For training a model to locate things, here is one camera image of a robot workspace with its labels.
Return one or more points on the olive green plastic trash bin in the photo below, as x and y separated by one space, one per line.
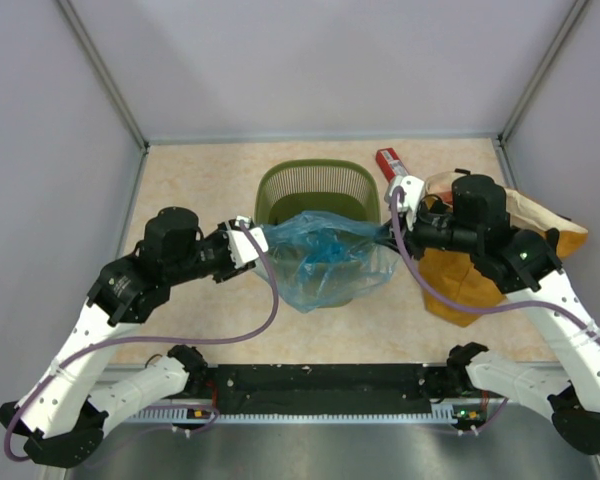
341 187

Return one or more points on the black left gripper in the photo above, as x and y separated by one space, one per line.
229 270

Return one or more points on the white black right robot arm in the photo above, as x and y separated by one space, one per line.
570 400

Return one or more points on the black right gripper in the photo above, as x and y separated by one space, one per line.
409 236

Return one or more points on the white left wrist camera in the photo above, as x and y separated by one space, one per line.
243 237

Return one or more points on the red rectangular carton box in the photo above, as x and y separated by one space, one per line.
390 163

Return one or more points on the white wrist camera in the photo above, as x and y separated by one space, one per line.
243 237
403 195

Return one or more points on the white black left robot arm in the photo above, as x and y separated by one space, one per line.
64 418

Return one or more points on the grey slotted cable duct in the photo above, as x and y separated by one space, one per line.
437 414

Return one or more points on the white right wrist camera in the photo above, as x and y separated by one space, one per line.
403 195

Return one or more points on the yellow canvas tote bag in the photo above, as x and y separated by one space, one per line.
483 241

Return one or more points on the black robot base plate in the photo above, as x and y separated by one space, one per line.
327 388

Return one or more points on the blue plastic trash bag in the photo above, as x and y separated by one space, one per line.
324 260

